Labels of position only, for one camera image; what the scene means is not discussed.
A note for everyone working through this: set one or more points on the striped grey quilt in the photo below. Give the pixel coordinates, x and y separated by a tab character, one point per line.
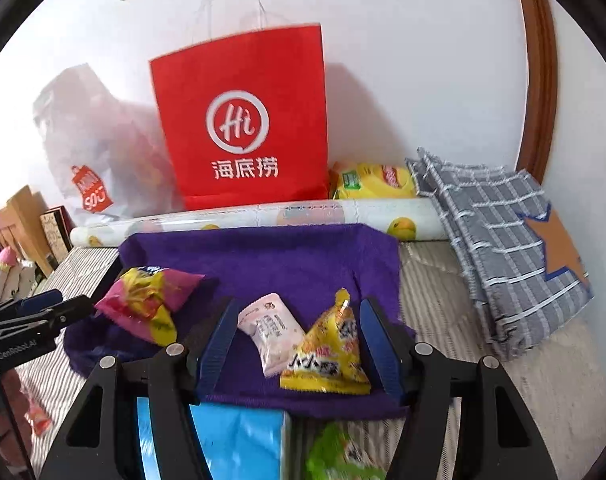
533	400

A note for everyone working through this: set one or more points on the blue tissue pack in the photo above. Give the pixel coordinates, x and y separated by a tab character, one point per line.
238	440

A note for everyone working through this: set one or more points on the small orange packet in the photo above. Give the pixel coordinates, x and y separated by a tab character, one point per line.
39	417

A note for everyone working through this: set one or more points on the printed book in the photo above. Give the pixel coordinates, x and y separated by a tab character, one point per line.
55	235

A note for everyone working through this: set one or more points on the yellow triangular snack packet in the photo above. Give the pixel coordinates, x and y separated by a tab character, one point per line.
328	355

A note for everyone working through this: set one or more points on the red paper bag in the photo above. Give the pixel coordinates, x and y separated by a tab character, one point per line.
243	85

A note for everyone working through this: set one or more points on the green snack packet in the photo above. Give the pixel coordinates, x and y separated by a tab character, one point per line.
343	455

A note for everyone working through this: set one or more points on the grey checked cloth with star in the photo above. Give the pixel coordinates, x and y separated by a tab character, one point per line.
493	250

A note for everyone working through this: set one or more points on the white plastic shopping bag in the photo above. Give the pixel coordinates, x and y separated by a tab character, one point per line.
108	150

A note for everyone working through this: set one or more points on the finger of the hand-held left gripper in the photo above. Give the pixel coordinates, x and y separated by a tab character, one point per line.
68	310
38	301

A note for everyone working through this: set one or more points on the pale pink snack packet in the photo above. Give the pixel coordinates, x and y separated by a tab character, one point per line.
270	332

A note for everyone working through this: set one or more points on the colourful printed pillow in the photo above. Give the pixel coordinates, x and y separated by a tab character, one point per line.
8	272

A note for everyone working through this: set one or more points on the wooden headboard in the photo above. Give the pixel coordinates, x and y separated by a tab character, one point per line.
20	215

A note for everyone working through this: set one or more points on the fruit print paper roll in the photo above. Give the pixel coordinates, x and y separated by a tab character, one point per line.
193	222

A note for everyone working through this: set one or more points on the yellow drink pack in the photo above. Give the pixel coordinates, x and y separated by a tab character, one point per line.
373	180

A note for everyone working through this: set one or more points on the purple towel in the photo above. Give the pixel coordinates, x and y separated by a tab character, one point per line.
283	260

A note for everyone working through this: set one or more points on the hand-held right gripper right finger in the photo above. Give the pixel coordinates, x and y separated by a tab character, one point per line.
378	350

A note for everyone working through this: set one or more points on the brown wooden door frame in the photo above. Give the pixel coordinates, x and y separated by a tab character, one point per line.
538	75

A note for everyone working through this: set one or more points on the pink and yellow snack packet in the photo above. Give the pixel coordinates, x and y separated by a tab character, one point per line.
143	300

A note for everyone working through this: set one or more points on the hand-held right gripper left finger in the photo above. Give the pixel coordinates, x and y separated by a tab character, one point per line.
218	350

